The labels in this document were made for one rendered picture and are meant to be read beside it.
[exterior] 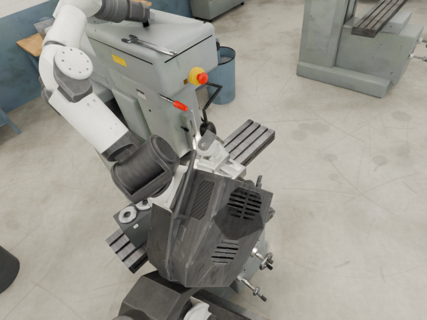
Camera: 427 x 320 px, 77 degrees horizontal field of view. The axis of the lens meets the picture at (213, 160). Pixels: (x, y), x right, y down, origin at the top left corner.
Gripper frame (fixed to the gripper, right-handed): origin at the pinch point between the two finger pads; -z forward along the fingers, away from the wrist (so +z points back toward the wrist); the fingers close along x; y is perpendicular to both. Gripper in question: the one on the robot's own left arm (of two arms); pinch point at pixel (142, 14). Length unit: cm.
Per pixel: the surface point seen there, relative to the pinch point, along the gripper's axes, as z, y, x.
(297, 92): -312, -41, -10
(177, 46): 5.6, -8.7, 20.1
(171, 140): -14.8, -47.0, 5.7
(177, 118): -14.7, -36.4, 7.8
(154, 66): 11.3, -15.1, 16.5
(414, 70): -398, 8, 120
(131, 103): -9.5, -34.0, -14.0
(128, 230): 0, -92, -4
